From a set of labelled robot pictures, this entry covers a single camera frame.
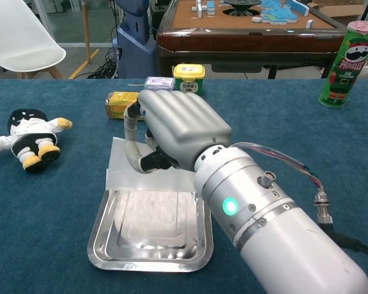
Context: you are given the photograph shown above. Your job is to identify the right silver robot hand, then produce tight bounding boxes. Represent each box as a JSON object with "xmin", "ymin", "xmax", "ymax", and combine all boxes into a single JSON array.
[{"xmin": 123, "ymin": 89, "xmax": 233, "ymax": 175}]

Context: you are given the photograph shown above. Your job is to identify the white paper sheet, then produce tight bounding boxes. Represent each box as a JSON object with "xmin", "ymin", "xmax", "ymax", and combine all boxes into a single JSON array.
[{"xmin": 105, "ymin": 137, "xmax": 200, "ymax": 192}]

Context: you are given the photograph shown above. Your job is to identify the stainless steel tray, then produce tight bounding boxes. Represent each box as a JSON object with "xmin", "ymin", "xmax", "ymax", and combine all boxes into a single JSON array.
[{"xmin": 86, "ymin": 183, "xmax": 215, "ymax": 273}]

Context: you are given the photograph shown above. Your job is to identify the green jar with yellow lid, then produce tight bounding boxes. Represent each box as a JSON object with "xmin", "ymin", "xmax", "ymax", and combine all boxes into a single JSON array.
[{"xmin": 172, "ymin": 64, "xmax": 205, "ymax": 97}]

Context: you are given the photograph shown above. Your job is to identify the small clear purple box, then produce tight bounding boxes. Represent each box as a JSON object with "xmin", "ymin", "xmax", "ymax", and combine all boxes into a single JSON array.
[{"xmin": 144, "ymin": 76, "xmax": 176, "ymax": 92}]

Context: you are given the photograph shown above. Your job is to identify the tea bottle with yellow label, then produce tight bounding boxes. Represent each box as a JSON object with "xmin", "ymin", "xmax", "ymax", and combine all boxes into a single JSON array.
[{"xmin": 104, "ymin": 91, "xmax": 141, "ymax": 121}]

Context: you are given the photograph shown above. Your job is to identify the brown mahjong table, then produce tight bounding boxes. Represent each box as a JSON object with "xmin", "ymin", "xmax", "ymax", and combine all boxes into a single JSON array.
[{"xmin": 155, "ymin": 0, "xmax": 349, "ymax": 80}]

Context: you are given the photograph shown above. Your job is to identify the cluster of standing mahjong tiles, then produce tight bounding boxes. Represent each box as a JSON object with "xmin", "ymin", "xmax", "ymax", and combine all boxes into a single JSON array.
[{"xmin": 191, "ymin": 0, "xmax": 217, "ymax": 18}]

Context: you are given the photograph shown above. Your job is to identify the black mahjong table centre dial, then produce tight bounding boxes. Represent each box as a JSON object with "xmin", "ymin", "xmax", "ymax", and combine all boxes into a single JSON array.
[{"xmin": 222, "ymin": 0, "xmax": 261, "ymax": 16}]

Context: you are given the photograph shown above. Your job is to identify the orange wooden pole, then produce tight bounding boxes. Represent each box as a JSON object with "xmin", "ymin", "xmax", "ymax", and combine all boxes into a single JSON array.
[{"xmin": 81, "ymin": 0, "xmax": 93, "ymax": 64}]

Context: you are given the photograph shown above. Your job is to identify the pile of blue mahjong tiles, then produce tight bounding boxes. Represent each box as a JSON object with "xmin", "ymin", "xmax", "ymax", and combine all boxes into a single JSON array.
[{"xmin": 259, "ymin": 0, "xmax": 298, "ymax": 25}]

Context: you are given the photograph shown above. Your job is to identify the black white yellow plush doll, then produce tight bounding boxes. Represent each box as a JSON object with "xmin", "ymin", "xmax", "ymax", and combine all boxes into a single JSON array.
[{"xmin": 0, "ymin": 108, "xmax": 74, "ymax": 173}]

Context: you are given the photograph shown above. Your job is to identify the green Pringles can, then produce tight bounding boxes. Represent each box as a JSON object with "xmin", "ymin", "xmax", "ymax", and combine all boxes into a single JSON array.
[{"xmin": 318, "ymin": 21, "xmax": 368, "ymax": 108}]

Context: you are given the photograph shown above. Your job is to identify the row of blue mahjong tiles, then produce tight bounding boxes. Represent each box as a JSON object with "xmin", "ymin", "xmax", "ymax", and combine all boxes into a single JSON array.
[{"xmin": 286, "ymin": 0, "xmax": 310, "ymax": 16}]

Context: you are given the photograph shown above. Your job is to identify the white chair with wooden legs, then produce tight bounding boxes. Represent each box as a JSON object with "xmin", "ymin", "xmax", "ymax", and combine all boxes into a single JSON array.
[{"xmin": 0, "ymin": 0, "xmax": 67, "ymax": 80}]

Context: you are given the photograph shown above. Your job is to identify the cardboard box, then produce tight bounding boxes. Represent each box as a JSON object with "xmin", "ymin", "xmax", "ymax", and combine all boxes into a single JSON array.
[{"xmin": 312, "ymin": 0, "xmax": 367, "ymax": 18}]

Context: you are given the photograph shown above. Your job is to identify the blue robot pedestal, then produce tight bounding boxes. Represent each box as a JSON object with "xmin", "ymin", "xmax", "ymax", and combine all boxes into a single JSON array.
[{"xmin": 112, "ymin": 0, "xmax": 158, "ymax": 79}]

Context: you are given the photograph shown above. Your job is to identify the black floor cable bundle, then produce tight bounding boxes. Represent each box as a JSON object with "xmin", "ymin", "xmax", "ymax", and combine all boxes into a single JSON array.
[{"xmin": 87, "ymin": 48, "xmax": 120, "ymax": 80}]

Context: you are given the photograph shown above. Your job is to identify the right wrist cable with connector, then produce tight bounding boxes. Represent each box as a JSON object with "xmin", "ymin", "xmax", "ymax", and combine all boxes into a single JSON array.
[{"xmin": 229, "ymin": 141, "xmax": 368, "ymax": 257}]

